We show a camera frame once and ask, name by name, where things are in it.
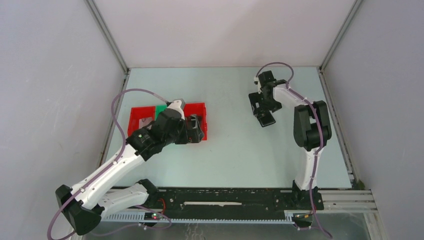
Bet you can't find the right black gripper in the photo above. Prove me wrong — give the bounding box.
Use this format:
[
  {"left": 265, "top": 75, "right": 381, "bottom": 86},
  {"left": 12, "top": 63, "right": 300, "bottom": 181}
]
[{"left": 249, "top": 90, "right": 284, "bottom": 116}]

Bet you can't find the black leather card holder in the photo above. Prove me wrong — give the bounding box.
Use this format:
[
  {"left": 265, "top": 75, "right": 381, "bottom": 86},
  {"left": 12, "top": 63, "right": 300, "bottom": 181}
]
[{"left": 256, "top": 111, "right": 276, "bottom": 128}]

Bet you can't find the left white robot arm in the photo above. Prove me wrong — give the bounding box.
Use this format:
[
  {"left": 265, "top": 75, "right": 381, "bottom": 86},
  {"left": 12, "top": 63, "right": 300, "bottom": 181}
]
[{"left": 55, "top": 108, "right": 207, "bottom": 236}]

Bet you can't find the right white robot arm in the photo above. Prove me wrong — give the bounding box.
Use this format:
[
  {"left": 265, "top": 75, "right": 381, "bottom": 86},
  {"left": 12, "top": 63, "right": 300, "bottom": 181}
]
[{"left": 248, "top": 70, "right": 332, "bottom": 209}]

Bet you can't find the grey card in bin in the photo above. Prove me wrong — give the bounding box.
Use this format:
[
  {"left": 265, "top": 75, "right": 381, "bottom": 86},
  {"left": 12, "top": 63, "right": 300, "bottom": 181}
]
[{"left": 138, "top": 117, "right": 153, "bottom": 129}]

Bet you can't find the right red plastic bin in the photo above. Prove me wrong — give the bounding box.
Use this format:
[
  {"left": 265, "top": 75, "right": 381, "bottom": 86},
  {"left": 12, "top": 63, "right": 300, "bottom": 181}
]
[{"left": 183, "top": 102, "right": 208, "bottom": 141}]

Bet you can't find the red plastic bin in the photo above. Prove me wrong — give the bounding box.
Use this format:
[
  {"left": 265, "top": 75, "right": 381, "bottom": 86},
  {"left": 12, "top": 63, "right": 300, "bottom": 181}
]
[
  {"left": 127, "top": 106, "right": 156, "bottom": 136},
  {"left": 183, "top": 102, "right": 208, "bottom": 141}
]

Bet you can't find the green plastic bin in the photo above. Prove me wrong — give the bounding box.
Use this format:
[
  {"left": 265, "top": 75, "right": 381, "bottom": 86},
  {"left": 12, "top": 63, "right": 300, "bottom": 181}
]
[{"left": 154, "top": 104, "right": 167, "bottom": 120}]

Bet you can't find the left red plastic bin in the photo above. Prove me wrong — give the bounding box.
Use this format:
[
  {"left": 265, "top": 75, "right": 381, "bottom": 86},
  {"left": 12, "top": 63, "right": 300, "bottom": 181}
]
[{"left": 127, "top": 106, "right": 156, "bottom": 136}]

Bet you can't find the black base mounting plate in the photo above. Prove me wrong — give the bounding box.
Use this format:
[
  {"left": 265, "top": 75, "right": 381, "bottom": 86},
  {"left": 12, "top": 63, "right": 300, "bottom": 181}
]
[{"left": 144, "top": 187, "right": 324, "bottom": 221}]

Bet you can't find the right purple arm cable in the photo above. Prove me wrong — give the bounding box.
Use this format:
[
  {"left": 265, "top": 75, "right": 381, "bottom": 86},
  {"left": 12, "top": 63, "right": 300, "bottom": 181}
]
[{"left": 255, "top": 61, "right": 334, "bottom": 240}]

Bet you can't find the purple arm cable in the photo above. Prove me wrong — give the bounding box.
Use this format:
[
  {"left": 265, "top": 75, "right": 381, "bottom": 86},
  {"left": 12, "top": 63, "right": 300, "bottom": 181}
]
[
  {"left": 255, "top": 61, "right": 334, "bottom": 240},
  {"left": 46, "top": 88, "right": 173, "bottom": 240}
]

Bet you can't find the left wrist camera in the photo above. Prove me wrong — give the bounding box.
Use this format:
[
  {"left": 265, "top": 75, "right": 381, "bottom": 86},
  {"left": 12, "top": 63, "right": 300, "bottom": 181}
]
[{"left": 167, "top": 98, "right": 186, "bottom": 120}]

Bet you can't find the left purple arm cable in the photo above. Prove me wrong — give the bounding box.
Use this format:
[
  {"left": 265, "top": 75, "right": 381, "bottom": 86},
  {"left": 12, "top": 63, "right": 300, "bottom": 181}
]
[{"left": 46, "top": 88, "right": 173, "bottom": 240}]

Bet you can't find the aluminium frame rail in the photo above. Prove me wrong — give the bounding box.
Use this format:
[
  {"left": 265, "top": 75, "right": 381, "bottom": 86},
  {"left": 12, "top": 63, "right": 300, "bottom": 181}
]
[{"left": 312, "top": 189, "right": 378, "bottom": 214}]

